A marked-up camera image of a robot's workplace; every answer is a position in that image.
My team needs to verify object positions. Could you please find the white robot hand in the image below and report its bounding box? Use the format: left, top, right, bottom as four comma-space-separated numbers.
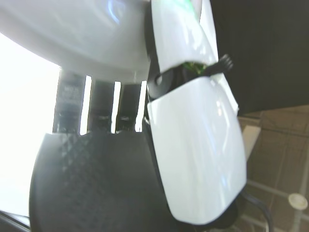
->
28, 0, 247, 232

